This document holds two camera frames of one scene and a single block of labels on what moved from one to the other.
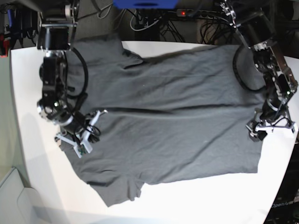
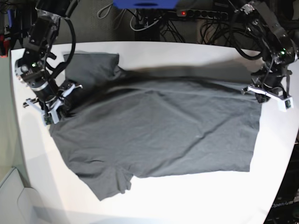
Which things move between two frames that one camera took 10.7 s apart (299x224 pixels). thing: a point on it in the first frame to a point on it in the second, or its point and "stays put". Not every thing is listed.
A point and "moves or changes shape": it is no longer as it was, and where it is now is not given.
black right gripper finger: [261, 134] to [262, 98]
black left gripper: [81, 131] to [52, 108]
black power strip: [212, 14] stays put
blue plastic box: [146, 4] stays put
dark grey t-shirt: [185, 113] moves or changes shape
